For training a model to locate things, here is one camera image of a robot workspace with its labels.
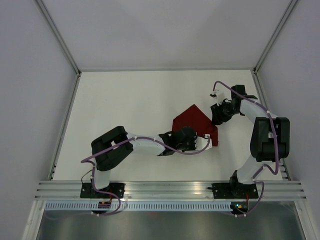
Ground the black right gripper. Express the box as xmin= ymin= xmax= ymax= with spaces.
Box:
xmin=210 ymin=100 xmax=239 ymax=126

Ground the dark red cloth napkin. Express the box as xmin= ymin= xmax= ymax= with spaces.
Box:
xmin=172 ymin=104 xmax=219 ymax=147

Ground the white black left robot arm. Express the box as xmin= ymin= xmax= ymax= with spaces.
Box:
xmin=91 ymin=126 xmax=197 ymax=198

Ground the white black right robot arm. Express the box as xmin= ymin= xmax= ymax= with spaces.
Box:
xmin=210 ymin=85 xmax=290 ymax=199

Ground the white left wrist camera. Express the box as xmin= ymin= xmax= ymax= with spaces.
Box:
xmin=195 ymin=134 xmax=213 ymax=151

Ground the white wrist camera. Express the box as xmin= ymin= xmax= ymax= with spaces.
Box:
xmin=209 ymin=90 xmax=226 ymax=106
xmin=195 ymin=134 xmax=213 ymax=151

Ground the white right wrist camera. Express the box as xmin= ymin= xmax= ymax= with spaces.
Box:
xmin=209 ymin=90 xmax=226 ymax=106

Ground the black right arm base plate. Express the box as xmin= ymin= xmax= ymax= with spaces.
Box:
xmin=207 ymin=182 xmax=259 ymax=200

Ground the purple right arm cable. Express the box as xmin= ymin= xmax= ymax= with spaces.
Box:
xmin=212 ymin=80 xmax=280 ymax=218

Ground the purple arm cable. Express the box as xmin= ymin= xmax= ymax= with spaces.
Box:
xmin=212 ymin=80 xmax=280 ymax=218
xmin=80 ymin=134 xmax=211 ymax=166

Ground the right aluminium side rail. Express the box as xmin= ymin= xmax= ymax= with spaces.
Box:
xmin=250 ymin=72 xmax=290 ymax=176

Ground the aluminium side rail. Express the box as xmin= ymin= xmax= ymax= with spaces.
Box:
xmin=47 ymin=72 xmax=82 ymax=181
xmin=250 ymin=72 xmax=290 ymax=176

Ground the aluminium front rail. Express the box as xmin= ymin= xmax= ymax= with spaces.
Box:
xmin=34 ymin=180 xmax=307 ymax=202

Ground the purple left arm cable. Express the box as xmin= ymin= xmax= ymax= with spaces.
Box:
xmin=80 ymin=134 xmax=211 ymax=166

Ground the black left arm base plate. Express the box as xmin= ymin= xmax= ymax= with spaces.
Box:
xmin=80 ymin=182 xmax=125 ymax=199

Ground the left aluminium side rail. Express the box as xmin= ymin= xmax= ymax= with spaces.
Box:
xmin=47 ymin=72 xmax=82 ymax=181

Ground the right aluminium frame post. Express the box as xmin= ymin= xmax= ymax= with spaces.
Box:
xmin=252 ymin=0 xmax=300 ymax=75

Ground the aluminium frame post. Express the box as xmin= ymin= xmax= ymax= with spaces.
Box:
xmin=252 ymin=0 xmax=300 ymax=75
xmin=34 ymin=0 xmax=81 ymax=76

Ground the white slotted cable duct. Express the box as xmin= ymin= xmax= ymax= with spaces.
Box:
xmin=45 ymin=200 xmax=232 ymax=212

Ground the left aluminium frame post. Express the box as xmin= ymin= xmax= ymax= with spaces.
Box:
xmin=34 ymin=0 xmax=81 ymax=76

